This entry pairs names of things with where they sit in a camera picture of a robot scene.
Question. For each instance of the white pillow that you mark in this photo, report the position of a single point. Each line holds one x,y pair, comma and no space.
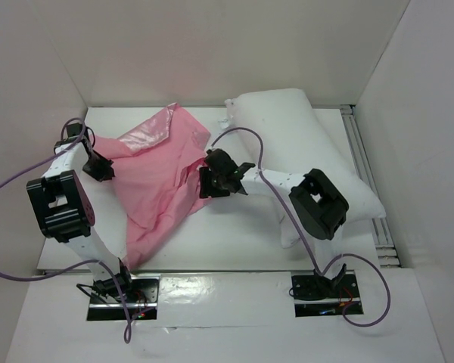
295,141

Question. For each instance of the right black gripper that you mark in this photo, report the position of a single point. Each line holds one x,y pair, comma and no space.
206,182

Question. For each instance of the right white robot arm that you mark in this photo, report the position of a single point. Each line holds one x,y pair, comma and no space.
310,203

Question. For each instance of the aluminium frame rail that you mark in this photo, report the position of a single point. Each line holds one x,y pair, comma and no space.
384,245

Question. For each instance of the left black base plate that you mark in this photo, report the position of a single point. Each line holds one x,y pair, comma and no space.
141,301

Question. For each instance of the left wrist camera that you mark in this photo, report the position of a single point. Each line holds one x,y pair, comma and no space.
74,129

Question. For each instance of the pink satin pillowcase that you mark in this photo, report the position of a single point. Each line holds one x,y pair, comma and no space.
157,180

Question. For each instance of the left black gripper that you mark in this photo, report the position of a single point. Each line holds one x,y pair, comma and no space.
103,172

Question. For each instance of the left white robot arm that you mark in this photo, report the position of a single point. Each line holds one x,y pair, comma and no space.
65,213

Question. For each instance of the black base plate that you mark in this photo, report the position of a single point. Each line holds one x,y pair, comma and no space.
141,301
315,297

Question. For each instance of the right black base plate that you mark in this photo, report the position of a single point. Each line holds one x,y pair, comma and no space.
315,297

